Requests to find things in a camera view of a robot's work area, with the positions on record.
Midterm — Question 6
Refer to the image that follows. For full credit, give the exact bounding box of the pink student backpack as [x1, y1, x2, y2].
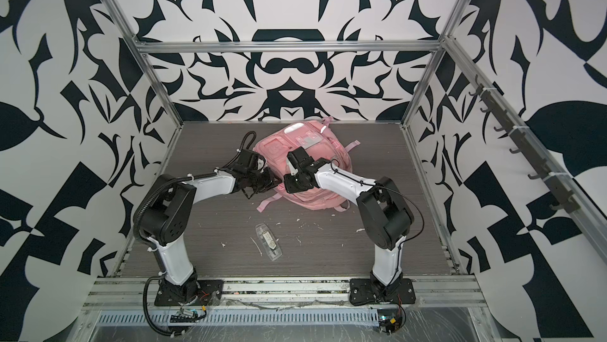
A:
[254, 118, 360, 212]

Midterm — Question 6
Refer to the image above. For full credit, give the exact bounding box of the clear plastic packet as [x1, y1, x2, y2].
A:
[255, 223, 283, 261]

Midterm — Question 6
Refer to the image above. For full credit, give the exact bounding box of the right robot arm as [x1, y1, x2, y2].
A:
[283, 148, 414, 294]

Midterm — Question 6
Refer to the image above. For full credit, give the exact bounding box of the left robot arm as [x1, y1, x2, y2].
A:
[133, 131, 281, 303]

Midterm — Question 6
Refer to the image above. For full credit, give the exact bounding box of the green lit circuit board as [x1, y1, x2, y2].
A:
[379, 312, 407, 334]

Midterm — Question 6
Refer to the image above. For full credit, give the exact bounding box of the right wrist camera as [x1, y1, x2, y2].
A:
[287, 152, 299, 176]

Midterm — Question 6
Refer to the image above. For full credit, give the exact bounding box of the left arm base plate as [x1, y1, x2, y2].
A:
[154, 279, 224, 307]

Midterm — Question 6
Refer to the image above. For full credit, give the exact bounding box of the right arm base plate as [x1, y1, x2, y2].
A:
[349, 277, 417, 307]

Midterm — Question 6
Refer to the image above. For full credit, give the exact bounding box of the white cable duct strip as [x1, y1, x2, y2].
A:
[97, 308, 380, 327]

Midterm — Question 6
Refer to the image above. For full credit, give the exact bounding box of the aluminium cage frame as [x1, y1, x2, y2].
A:
[82, 0, 607, 279]

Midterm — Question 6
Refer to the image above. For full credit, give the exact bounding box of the wall hook rail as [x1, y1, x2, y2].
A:
[471, 83, 581, 214]

